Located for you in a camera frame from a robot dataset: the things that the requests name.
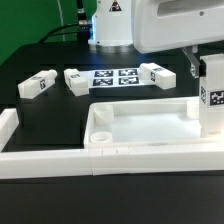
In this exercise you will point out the white desk top tray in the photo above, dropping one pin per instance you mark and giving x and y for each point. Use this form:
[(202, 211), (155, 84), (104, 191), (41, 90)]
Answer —
[(153, 122)]

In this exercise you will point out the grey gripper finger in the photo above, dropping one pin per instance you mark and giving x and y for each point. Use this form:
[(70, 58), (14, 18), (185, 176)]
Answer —
[(190, 52)]

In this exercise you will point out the white obstacle fence frame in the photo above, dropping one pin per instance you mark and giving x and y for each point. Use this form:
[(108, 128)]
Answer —
[(56, 163)]

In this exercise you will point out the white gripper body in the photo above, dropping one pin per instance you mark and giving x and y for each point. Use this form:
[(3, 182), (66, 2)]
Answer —
[(160, 25)]

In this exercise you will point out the fiducial marker sheet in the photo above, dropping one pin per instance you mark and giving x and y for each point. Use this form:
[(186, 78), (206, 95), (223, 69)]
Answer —
[(112, 78)]

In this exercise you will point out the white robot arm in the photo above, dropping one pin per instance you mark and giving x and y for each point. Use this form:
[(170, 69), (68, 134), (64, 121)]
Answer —
[(112, 26)]

